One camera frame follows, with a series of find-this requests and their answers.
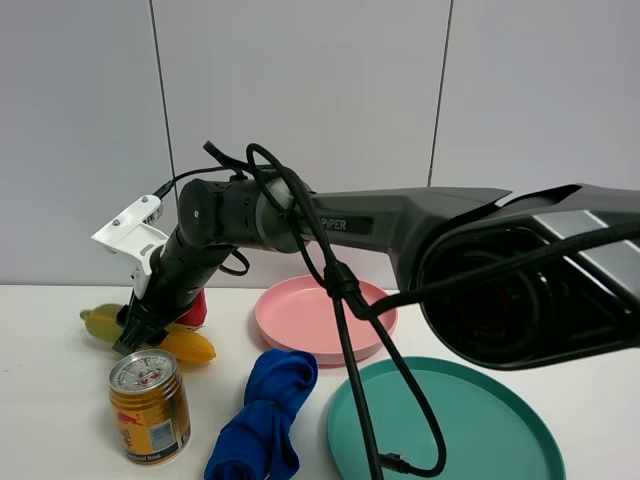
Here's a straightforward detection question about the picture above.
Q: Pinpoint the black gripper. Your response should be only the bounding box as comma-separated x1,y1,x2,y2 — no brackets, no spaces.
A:
113,227,234,356

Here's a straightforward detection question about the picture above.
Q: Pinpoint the corn cob with husk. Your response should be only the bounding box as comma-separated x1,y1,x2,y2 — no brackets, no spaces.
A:
80,303,216,365

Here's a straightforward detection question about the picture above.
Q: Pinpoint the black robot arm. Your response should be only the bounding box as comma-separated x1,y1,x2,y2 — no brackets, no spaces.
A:
115,172,639,370

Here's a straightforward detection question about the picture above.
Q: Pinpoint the red soda can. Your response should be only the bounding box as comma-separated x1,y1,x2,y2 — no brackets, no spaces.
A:
175,291,208,330

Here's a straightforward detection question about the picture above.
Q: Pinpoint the gold energy drink can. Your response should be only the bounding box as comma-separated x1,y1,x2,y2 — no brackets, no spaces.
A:
109,349,191,465

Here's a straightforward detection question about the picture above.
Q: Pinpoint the pink plate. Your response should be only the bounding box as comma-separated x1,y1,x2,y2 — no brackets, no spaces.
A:
255,275,398,367

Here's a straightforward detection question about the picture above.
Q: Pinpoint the blue cloth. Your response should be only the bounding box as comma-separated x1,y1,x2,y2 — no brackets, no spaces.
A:
204,349,318,479

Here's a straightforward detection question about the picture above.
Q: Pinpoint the teal plate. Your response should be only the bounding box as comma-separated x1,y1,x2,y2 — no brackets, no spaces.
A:
360,357,566,479

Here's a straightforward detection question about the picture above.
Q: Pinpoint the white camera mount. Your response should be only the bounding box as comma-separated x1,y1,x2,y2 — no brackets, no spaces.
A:
91,194,169,300

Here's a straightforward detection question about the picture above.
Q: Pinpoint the black cable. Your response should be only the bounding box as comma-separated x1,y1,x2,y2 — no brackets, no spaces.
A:
154,140,640,476

